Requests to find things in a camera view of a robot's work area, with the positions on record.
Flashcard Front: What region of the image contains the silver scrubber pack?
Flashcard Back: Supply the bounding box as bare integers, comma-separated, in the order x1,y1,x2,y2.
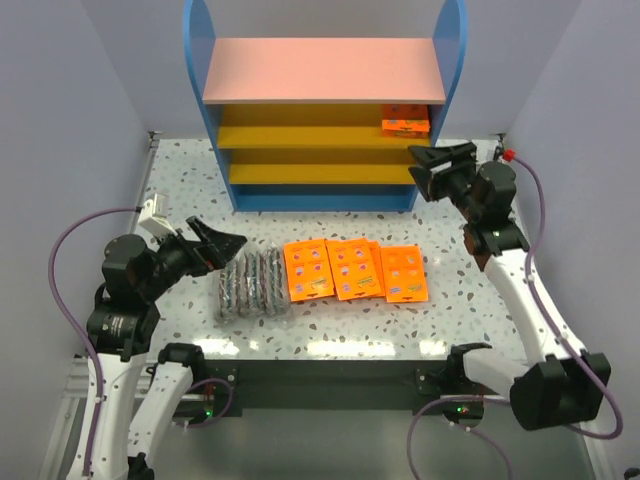
238,247,263,317
258,243,291,319
216,260,241,324

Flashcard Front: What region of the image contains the orange sponge pack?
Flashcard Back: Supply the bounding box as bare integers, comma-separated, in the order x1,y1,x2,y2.
325,238,383,301
368,241,385,298
381,104,431,138
283,238,335,302
380,245,429,303

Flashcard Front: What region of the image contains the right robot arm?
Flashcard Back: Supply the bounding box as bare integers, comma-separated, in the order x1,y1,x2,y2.
409,142,611,431

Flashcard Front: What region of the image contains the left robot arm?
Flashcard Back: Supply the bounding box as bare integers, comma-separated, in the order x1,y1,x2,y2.
67,214,247,479

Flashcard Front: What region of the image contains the orange sponge pack on shelf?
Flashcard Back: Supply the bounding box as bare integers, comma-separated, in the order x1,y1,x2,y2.
381,104,431,138

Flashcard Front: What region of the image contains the blue shelf unit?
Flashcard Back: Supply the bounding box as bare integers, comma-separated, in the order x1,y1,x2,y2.
182,1,468,212

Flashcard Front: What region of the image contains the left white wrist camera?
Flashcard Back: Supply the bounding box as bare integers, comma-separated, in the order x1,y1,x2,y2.
137,193,176,241

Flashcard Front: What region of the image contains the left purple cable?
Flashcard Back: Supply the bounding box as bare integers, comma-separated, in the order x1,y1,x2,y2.
47,206,146,480

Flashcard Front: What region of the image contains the purple cable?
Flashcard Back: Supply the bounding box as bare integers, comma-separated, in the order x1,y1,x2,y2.
405,147,624,480
47,206,146,480

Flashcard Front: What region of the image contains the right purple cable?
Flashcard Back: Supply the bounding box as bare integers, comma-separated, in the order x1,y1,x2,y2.
405,147,624,480

